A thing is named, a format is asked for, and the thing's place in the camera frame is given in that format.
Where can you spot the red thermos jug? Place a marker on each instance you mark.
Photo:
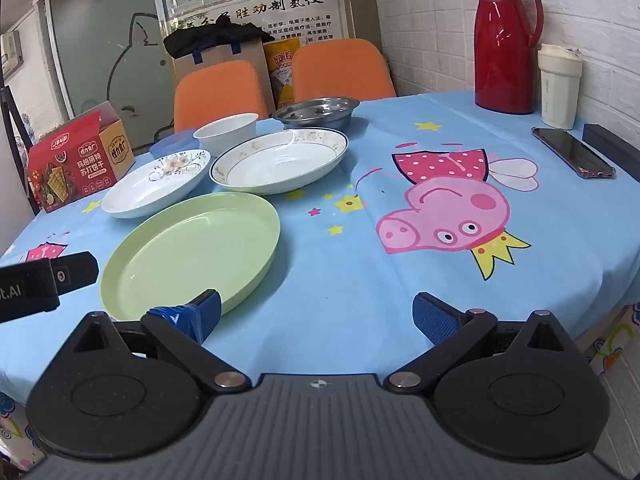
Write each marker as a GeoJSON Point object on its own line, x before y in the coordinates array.
{"type": "Point", "coordinates": [502, 50]}

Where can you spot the white wall device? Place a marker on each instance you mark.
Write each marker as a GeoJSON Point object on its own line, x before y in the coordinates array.
{"type": "Point", "coordinates": [11, 52]}

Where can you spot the framed wall poster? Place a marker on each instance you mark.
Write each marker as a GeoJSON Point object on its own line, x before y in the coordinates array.
{"type": "Point", "coordinates": [300, 10]}

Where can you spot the black metal rack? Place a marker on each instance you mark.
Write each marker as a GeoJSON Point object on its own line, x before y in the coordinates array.
{"type": "Point", "coordinates": [12, 125]}

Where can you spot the frosted glass panel with cartoon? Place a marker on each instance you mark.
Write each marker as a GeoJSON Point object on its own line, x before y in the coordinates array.
{"type": "Point", "coordinates": [100, 35]}

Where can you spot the brown cardboard box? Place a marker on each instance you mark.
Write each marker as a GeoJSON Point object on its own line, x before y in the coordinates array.
{"type": "Point", "coordinates": [252, 57]}

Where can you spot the stainless steel bowl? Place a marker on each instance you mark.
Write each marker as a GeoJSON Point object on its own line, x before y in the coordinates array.
{"type": "Point", "coordinates": [320, 110]}

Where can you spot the white tumbler with lid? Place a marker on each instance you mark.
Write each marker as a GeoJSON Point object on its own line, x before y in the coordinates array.
{"type": "Point", "coordinates": [559, 90]}

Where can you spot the blue cartoon printed tablecloth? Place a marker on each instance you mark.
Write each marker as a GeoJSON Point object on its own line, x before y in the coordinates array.
{"type": "Point", "coordinates": [325, 260]}

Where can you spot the green plastic plate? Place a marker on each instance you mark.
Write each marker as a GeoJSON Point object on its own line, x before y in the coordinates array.
{"type": "Point", "coordinates": [200, 245]}

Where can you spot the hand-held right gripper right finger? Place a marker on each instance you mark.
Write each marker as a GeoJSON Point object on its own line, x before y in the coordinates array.
{"type": "Point", "coordinates": [435, 320]}

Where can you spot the red and yellow cracker box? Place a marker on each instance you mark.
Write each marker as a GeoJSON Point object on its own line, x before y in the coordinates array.
{"type": "Point", "coordinates": [70, 170]}

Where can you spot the white ceramic bowl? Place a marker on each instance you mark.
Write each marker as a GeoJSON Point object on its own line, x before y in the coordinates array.
{"type": "Point", "coordinates": [225, 132]}

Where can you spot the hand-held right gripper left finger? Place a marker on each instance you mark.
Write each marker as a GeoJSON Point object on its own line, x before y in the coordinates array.
{"type": "Point", "coordinates": [197, 317]}

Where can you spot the white floral plate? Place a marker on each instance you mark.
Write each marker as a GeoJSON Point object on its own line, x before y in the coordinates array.
{"type": "Point", "coordinates": [145, 195]}

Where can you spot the orange chair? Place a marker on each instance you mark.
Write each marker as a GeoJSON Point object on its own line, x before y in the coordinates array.
{"type": "Point", "coordinates": [340, 70]}
{"type": "Point", "coordinates": [220, 90]}

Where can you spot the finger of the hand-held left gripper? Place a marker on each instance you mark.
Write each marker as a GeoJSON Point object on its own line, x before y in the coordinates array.
{"type": "Point", "coordinates": [75, 270]}

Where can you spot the yellow printed bag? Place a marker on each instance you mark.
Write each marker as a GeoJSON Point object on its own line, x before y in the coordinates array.
{"type": "Point", "coordinates": [280, 65]}

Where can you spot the smartphone in clear case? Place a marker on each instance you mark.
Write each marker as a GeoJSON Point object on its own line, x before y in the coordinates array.
{"type": "Point", "coordinates": [570, 150]}

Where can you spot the black rectangular box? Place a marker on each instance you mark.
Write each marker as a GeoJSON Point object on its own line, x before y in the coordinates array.
{"type": "Point", "coordinates": [617, 147]}

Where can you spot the blue translucent plastic bowl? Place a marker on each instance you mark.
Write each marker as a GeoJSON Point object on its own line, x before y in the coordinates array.
{"type": "Point", "coordinates": [167, 145]}

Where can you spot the white gold-rimmed deep plate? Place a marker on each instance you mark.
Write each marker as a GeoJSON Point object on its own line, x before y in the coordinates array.
{"type": "Point", "coordinates": [280, 165]}

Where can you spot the colourful printed mat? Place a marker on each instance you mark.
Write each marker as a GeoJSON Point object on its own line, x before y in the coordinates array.
{"type": "Point", "coordinates": [17, 435]}
{"type": "Point", "coordinates": [615, 340]}

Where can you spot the black cloth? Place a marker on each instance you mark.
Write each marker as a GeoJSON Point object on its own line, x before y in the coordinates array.
{"type": "Point", "coordinates": [210, 37]}

